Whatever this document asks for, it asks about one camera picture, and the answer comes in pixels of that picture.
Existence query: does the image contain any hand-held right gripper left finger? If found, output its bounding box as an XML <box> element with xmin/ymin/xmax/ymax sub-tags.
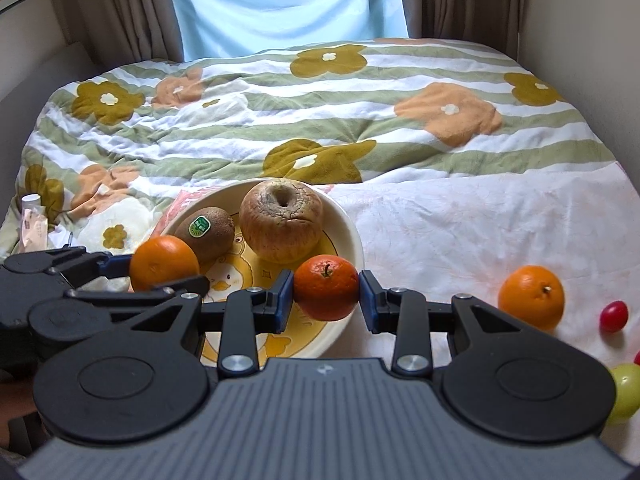
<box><xmin>120</xmin><ymin>269</ymin><xmax>296</xmax><ymax>378</ymax></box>

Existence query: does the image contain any wrinkled apple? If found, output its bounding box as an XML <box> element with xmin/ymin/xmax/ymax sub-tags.
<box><xmin>239</xmin><ymin>178</ymin><xmax>323</xmax><ymax>264</ymax></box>

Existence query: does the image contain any cream cartoon print bowl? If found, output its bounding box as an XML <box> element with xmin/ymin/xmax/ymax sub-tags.
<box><xmin>159</xmin><ymin>178</ymin><xmax>365</xmax><ymax>359</ymax></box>

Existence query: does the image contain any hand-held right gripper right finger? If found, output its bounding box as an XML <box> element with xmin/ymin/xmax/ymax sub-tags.
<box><xmin>359</xmin><ymin>269</ymin><xmax>523</xmax><ymax>378</ymax></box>

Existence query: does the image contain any green apple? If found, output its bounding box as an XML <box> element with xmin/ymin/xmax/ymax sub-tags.
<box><xmin>605</xmin><ymin>362</ymin><xmax>640</xmax><ymax>426</ymax></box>

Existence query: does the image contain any light blue cloth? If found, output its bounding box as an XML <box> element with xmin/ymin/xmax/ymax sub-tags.
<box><xmin>162</xmin><ymin>0</ymin><xmax>411</xmax><ymax>63</ymax></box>

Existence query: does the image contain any orange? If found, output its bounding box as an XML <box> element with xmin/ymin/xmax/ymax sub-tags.
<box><xmin>498</xmin><ymin>265</ymin><xmax>566</xmax><ymax>332</ymax></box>
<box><xmin>130</xmin><ymin>235</ymin><xmax>201</xmax><ymax>293</ymax></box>

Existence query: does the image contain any brown curtain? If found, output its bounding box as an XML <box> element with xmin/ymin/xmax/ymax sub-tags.
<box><xmin>397</xmin><ymin>0</ymin><xmax>526</xmax><ymax>58</ymax></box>
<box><xmin>42</xmin><ymin>0</ymin><xmax>186</xmax><ymax>68</ymax></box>

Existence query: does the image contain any small mandarin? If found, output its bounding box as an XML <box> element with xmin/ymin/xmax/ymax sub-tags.
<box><xmin>292</xmin><ymin>255</ymin><xmax>361</xmax><ymax>322</ymax></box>

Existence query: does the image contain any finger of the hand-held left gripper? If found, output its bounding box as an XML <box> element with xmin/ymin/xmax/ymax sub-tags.
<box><xmin>65</xmin><ymin>275</ymin><xmax>211</xmax><ymax>313</ymax></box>
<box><xmin>45</xmin><ymin>246</ymin><xmax>133</xmax><ymax>281</ymax></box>

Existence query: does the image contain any floral striped blanket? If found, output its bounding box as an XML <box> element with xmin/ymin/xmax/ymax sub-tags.
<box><xmin>0</xmin><ymin>37</ymin><xmax>623</xmax><ymax>281</ymax></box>

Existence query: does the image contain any white bed sheet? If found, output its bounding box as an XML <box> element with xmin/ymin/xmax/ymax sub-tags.
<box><xmin>320</xmin><ymin>160</ymin><xmax>640</xmax><ymax>461</ymax></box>

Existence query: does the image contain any brown kiwi with sticker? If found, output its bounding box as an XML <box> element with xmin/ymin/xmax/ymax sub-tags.
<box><xmin>174</xmin><ymin>207</ymin><xmax>236</xmax><ymax>263</ymax></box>

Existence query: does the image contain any grey headboard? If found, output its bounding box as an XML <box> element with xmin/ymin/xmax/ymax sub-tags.
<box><xmin>0</xmin><ymin>41</ymin><xmax>98</xmax><ymax>221</ymax></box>

